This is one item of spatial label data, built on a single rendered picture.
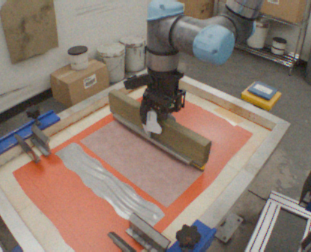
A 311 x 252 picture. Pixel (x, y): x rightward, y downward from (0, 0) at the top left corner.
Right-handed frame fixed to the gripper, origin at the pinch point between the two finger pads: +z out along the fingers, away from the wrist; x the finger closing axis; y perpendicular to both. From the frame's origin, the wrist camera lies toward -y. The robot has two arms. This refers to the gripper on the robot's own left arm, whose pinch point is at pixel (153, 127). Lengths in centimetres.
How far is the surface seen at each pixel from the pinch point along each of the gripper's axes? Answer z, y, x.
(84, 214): 4.6, 5.9, -29.9
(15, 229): 1.1, 0.8, -45.0
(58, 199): 4.9, -2.1, -32.0
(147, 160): 4.6, 4.5, -7.3
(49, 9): 13, -193, 70
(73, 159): 4.6, -10.2, -21.1
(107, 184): 4.2, 3.3, -20.3
